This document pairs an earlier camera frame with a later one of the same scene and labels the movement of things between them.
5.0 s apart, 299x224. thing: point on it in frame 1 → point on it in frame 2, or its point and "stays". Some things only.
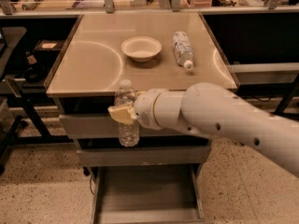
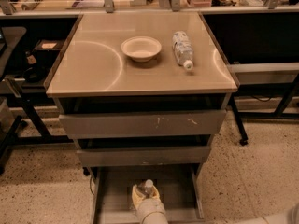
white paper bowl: x=141 y=48 stays
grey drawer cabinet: x=160 y=179 stays
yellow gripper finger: x=124 y=114 → x=136 y=196
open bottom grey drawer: x=150 y=194 stays
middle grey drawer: x=144 y=156 stays
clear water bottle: x=128 y=133 → x=147 y=187
